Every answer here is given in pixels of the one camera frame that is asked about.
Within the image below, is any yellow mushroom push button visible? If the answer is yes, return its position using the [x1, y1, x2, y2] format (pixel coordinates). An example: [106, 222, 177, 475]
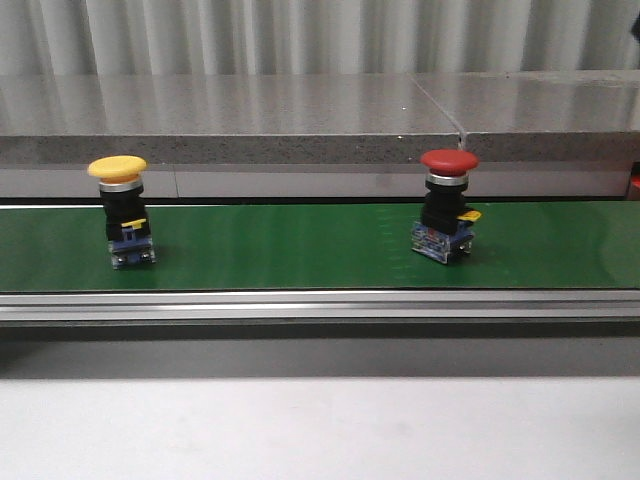
[87, 155, 156, 269]

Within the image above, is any green conveyor belt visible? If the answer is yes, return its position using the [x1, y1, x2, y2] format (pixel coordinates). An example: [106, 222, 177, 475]
[1, 201, 639, 292]

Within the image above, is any aluminium conveyor side rail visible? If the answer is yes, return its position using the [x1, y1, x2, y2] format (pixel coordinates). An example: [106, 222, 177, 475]
[1, 289, 639, 328]

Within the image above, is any red mushroom push button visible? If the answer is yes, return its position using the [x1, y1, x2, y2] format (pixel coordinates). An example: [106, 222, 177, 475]
[411, 149, 481, 265]

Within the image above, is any grey stone slab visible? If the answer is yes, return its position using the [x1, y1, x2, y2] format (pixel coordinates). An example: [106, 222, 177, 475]
[1, 74, 459, 165]
[414, 70, 639, 164]

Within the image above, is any grey stone slab right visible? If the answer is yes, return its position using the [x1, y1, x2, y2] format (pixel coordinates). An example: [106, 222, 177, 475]
[414, 70, 639, 164]

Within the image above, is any white pleated curtain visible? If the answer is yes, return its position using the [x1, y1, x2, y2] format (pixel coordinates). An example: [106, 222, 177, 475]
[1, 1, 639, 75]

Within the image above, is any grey stone slab left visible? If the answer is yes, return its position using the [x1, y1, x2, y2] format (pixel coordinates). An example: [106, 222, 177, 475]
[1, 74, 459, 165]

